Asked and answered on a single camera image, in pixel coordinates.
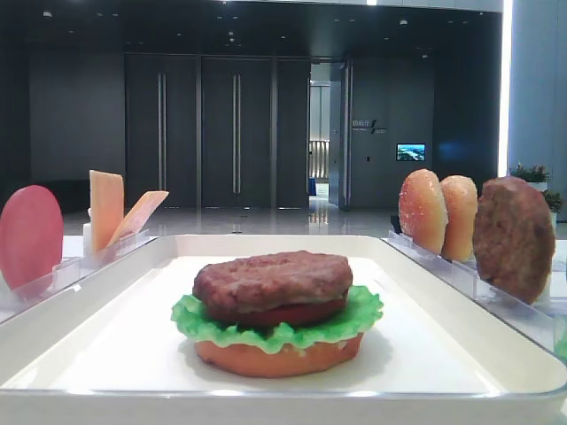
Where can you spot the white rectangular tray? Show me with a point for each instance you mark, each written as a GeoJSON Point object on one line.
{"type": "Point", "coordinates": [104, 351]}

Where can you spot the clear right long rail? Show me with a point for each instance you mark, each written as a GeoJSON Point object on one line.
{"type": "Point", "coordinates": [539, 320]}

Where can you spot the red tomato slice on tray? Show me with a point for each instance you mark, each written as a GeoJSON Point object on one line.
{"type": "Point", "coordinates": [293, 315]}

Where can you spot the small wall display screen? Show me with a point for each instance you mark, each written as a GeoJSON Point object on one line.
{"type": "Point", "coordinates": [413, 152]}

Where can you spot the green lettuce leaf on tray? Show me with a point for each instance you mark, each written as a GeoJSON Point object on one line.
{"type": "Point", "coordinates": [363, 309]}

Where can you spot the standing red tomato slice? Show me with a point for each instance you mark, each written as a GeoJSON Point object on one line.
{"type": "Point", "coordinates": [31, 240]}

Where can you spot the sesame bun left of pair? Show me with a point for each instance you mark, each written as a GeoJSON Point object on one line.
{"type": "Point", "coordinates": [422, 210]}

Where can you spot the dark double door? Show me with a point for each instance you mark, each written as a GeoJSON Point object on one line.
{"type": "Point", "coordinates": [218, 132]}

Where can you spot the right orange cheese slice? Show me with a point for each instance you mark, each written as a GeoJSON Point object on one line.
{"type": "Point", "coordinates": [138, 215]}

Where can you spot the potted green plant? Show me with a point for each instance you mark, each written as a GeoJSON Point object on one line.
{"type": "Point", "coordinates": [538, 177]}

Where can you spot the brown meat patty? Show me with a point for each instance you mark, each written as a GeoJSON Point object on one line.
{"type": "Point", "coordinates": [513, 238]}
{"type": "Point", "coordinates": [260, 283]}

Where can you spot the clear left long rail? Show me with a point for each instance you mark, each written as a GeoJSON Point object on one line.
{"type": "Point", "coordinates": [66, 274]}

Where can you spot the clear long rail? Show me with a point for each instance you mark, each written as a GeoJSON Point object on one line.
{"type": "Point", "coordinates": [66, 274]}
{"type": "Point", "coordinates": [539, 320]}

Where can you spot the orange cheese slice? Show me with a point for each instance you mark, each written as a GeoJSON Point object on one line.
{"type": "Point", "coordinates": [138, 215]}
{"type": "Point", "coordinates": [106, 207]}

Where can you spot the sesame bun of pair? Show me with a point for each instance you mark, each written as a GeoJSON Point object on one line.
{"type": "Point", "coordinates": [422, 210]}
{"type": "Point", "coordinates": [461, 198]}

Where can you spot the sesame bun right of pair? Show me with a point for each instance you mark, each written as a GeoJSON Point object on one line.
{"type": "Point", "coordinates": [461, 198]}

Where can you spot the left orange cheese slice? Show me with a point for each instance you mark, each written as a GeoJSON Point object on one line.
{"type": "Point", "coordinates": [106, 207]}

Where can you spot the standing green lettuce leaf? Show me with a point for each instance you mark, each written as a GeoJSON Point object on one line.
{"type": "Point", "coordinates": [560, 344]}

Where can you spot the bottom bun on tray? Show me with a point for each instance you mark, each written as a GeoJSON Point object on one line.
{"type": "Point", "coordinates": [251, 361]}

